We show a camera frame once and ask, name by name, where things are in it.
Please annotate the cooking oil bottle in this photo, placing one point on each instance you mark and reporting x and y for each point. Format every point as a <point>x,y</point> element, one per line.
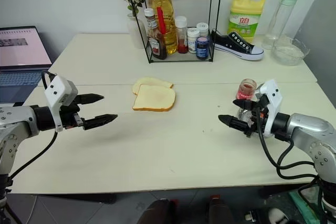
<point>168,3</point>

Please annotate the ketchup bottle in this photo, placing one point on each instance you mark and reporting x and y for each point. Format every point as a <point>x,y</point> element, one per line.
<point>156,45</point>

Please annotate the clear spice jar red contents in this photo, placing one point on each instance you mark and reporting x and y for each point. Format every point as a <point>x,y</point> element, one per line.
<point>181,35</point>

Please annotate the white vase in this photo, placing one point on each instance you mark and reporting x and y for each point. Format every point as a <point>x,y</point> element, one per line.
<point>134,32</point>

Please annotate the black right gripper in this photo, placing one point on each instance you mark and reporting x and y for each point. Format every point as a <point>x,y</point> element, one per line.
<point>258,121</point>

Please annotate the white jar grey lid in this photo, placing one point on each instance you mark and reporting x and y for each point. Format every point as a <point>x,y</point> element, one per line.
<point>202,28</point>

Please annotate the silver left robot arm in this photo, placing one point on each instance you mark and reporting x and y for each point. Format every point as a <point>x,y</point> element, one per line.
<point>18,127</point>

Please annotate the open laptop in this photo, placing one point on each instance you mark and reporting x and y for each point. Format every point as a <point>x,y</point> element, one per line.
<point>21,51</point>

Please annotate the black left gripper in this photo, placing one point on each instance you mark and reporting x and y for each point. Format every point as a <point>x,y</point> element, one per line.
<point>69,117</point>

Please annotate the clear bottle green lid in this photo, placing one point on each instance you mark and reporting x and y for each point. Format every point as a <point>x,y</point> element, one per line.
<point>281,16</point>

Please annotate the small blue jar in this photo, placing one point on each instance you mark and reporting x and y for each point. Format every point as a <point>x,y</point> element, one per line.
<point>201,49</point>

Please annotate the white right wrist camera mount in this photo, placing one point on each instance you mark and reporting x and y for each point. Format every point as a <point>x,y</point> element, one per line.
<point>274,98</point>

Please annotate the white bread slice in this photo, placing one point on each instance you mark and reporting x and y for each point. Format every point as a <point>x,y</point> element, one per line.
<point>155,99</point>
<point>149,81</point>

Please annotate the small white jar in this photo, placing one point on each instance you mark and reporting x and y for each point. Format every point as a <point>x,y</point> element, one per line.
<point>192,40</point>

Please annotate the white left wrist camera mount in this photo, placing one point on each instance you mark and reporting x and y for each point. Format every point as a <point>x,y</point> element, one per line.
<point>53,90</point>

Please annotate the small glass jam jar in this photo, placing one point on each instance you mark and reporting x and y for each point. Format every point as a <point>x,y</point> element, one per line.
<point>246,90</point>

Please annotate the black canvas sneaker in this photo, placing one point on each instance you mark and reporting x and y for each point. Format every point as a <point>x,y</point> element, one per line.
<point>231,43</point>

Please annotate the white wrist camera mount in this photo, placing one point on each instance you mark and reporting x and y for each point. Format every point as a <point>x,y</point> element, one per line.
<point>53,90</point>
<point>274,98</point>

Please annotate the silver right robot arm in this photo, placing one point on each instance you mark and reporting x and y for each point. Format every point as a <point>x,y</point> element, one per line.
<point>307,129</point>

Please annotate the yellow detergent bottle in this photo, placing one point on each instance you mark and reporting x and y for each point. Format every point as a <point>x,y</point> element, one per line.
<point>244,16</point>

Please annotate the clear glass bowl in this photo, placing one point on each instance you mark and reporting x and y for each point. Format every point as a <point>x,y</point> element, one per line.
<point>288,52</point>

